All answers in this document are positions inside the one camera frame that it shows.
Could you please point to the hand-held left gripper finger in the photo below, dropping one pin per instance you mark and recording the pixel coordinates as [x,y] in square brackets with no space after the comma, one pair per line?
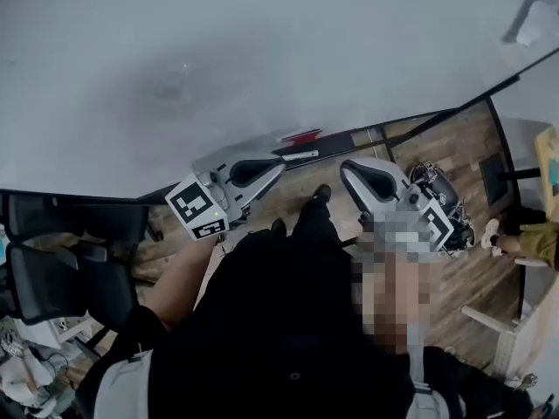
[262,157]
[266,181]

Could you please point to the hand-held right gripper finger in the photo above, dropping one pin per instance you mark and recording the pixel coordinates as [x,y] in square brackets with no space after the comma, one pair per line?
[356,190]
[393,175]

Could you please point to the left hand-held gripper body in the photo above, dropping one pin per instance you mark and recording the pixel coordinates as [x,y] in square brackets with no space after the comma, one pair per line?
[196,208]

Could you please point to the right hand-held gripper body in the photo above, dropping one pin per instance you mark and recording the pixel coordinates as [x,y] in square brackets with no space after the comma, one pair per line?
[432,227]

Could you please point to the black marker pen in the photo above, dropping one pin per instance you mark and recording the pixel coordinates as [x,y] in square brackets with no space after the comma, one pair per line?
[303,154]

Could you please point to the person's left forearm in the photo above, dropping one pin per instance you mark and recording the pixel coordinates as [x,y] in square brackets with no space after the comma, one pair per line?
[183,277]

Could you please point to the person's right forearm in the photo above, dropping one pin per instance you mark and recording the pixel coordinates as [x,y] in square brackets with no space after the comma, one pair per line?
[393,304]

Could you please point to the large white whiteboard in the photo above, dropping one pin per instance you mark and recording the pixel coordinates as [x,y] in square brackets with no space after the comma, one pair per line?
[218,59]

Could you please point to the person's right black shoe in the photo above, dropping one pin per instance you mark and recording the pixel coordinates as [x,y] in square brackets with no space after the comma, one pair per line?
[323,191]

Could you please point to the person's black shoe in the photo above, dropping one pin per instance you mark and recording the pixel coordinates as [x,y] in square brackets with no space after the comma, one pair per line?
[277,226]
[323,191]

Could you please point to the person's left black shoe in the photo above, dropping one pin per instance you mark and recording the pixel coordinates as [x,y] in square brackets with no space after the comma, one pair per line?
[277,226]

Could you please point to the person's black trousers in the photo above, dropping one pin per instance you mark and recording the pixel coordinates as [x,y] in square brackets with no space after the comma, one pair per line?
[314,225]

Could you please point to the black flat panel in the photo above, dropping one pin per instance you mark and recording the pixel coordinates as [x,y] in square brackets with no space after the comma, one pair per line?
[493,179]

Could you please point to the white wooden stool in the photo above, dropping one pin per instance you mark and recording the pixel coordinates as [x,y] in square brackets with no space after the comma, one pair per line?
[485,317]

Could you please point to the person in dark shirt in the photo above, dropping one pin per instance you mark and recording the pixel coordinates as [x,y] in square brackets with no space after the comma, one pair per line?
[262,321]

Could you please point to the wooden toy board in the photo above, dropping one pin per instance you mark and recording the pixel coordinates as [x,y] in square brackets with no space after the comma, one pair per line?
[548,160]

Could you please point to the crumpled white paper sheet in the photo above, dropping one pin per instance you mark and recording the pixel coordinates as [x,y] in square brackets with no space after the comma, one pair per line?
[539,15]

